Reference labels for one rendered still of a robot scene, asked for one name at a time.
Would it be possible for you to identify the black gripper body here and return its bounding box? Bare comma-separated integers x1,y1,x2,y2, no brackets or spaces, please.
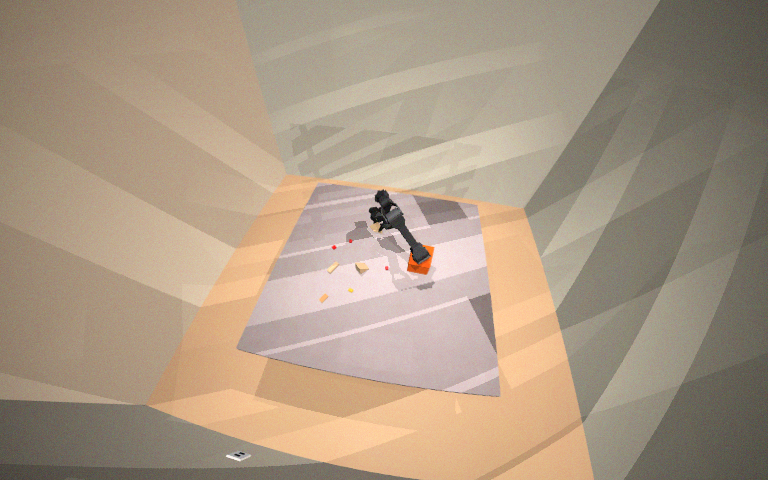
369,207,393,230

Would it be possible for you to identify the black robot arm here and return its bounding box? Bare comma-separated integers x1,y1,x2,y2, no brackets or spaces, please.
370,189,432,265

